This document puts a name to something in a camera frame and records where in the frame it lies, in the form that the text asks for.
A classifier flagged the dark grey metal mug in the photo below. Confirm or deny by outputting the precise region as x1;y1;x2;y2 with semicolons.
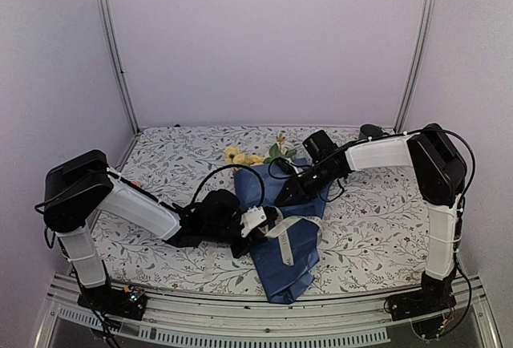
358;123;386;140

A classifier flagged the front aluminium rail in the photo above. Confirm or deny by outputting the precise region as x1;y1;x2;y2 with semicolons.
39;275;506;348

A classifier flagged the blue wrapping paper sheet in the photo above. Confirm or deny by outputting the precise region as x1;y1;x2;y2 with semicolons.
234;164;326;305

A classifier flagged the clear plastic wrap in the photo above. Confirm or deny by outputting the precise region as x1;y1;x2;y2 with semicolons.
203;216;321;297

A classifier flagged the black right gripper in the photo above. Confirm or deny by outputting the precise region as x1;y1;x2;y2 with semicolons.
274;163;340;207

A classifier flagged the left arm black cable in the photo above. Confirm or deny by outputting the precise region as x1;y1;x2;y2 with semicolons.
188;164;266;215

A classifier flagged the right aluminium frame post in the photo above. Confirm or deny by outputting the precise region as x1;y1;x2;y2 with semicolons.
394;0;436;132

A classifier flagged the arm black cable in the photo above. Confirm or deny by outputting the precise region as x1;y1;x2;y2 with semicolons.
267;157;348;203
188;164;266;215

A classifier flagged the left aluminium frame post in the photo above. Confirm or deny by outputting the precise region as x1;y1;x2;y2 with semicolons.
97;0;140;136

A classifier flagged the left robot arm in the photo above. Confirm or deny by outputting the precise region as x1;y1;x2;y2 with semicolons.
34;149;277;311

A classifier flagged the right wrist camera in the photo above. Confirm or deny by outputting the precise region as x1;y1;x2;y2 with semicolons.
276;158;304;176

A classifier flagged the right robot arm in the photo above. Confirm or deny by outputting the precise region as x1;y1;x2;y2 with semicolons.
276;123;472;313

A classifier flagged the floral patterned tablecloth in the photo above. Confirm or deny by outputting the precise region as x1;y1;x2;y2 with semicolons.
82;124;458;297

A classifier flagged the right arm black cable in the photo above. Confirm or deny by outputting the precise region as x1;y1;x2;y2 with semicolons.
267;157;348;203

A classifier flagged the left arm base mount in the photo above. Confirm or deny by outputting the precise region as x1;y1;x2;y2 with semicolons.
78;285;147;321

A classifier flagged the white fake flower stem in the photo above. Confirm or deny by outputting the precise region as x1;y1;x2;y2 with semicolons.
268;132;297;161

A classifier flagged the aluminium frame post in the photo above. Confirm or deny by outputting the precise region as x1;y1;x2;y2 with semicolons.
97;0;140;136
394;0;436;132

